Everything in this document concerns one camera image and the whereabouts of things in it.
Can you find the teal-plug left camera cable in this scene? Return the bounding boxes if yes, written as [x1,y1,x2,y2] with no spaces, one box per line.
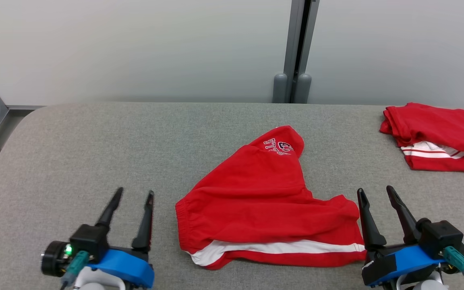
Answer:
[60,251,90,290]

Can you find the blue-covered right gripper body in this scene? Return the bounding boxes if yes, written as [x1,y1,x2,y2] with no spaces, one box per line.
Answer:
[361,244,446,287]

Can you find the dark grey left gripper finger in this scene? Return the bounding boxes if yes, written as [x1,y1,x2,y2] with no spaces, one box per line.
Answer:
[95,187,124,228]
[131,190,155,253]

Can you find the blue-covered left gripper body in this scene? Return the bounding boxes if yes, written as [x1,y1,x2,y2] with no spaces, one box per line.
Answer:
[89,246,155,288]

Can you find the red shorts with white stripe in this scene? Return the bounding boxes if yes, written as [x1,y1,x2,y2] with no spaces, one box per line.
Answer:
[175,125,367,270]

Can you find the red basketball jersey number 23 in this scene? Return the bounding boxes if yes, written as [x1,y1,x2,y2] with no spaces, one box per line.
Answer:
[379,102,464,174]

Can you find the grey partition post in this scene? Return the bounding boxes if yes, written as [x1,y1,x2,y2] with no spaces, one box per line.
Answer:
[272,0,320,104]

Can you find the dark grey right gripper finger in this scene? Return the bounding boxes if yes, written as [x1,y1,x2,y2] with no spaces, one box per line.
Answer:
[386,185,422,244]
[357,188,387,251]

